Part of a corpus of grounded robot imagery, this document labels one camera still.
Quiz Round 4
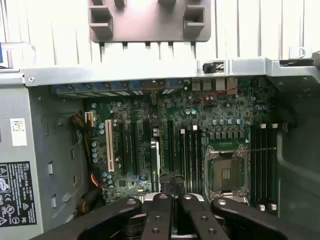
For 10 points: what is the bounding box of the metal socket cover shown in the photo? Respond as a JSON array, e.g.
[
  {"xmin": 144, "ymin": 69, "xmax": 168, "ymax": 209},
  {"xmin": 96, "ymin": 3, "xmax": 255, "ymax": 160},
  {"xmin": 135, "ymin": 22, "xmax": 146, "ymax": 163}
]
[{"xmin": 211, "ymin": 191, "xmax": 249, "ymax": 204}]

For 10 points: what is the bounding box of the CPU socket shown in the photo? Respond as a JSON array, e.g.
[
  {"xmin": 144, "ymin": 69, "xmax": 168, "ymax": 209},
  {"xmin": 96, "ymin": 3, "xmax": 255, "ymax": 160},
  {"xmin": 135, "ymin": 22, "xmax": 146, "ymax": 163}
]
[{"xmin": 204, "ymin": 143, "xmax": 250, "ymax": 201}]

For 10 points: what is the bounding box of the black expansion slot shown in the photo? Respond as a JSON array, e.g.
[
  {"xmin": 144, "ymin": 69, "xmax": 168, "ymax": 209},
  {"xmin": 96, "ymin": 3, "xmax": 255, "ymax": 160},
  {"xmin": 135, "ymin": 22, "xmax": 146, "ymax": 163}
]
[
  {"xmin": 166, "ymin": 119, "xmax": 175, "ymax": 174},
  {"xmin": 132, "ymin": 119, "xmax": 141, "ymax": 176},
  {"xmin": 121, "ymin": 119, "xmax": 131, "ymax": 176}
]

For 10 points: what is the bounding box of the white expansion slot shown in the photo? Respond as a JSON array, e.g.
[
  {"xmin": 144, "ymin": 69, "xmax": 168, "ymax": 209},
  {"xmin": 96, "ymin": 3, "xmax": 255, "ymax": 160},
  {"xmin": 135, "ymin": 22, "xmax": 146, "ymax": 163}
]
[{"xmin": 104, "ymin": 119, "xmax": 115, "ymax": 173}]

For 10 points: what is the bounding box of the thin locking lever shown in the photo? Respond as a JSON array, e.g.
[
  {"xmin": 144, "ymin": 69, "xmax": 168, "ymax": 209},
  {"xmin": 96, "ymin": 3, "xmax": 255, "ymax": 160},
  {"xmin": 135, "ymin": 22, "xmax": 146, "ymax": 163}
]
[{"xmin": 246, "ymin": 146, "xmax": 277, "ymax": 152}]

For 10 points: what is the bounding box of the green motherboard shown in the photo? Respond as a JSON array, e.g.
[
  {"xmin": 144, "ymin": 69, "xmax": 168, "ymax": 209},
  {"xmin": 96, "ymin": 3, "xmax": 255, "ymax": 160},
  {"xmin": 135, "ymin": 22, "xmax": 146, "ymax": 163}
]
[{"xmin": 83, "ymin": 77, "xmax": 280, "ymax": 218}]

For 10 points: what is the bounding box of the silver power supply unit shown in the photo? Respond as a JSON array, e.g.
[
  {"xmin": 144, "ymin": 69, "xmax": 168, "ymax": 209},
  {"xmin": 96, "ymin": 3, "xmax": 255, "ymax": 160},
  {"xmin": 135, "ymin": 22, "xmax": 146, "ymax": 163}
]
[{"xmin": 0, "ymin": 74, "xmax": 87, "ymax": 235}]

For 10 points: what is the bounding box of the open grey PC case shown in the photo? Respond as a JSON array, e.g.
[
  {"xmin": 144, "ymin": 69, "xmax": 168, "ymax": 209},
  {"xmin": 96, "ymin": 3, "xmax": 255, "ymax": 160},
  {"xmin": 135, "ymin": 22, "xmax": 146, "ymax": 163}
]
[{"xmin": 0, "ymin": 41, "xmax": 320, "ymax": 240}]

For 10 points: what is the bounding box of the grey parts rack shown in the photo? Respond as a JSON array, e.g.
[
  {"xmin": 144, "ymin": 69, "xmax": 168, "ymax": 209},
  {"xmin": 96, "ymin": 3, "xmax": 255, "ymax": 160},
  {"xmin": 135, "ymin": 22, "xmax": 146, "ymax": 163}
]
[{"xmin": 87, "ymin": 0, "xmax": 212, "ymax": 43}]

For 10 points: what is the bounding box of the yellow black wire bundle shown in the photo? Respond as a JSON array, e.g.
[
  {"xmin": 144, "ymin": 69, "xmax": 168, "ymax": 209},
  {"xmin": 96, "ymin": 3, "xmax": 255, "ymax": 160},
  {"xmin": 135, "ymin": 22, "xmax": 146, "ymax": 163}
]
[{"xmin": 68, "ymin": 112, "xmax": 106, "ymax": 216}]

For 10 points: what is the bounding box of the red black twisted wire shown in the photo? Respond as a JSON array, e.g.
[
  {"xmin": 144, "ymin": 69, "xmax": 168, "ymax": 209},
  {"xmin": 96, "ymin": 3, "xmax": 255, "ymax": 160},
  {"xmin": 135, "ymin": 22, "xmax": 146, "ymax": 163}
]
[{"xmin": 196, "ymin": 83, "xmax": 244, "ymax": 103}]

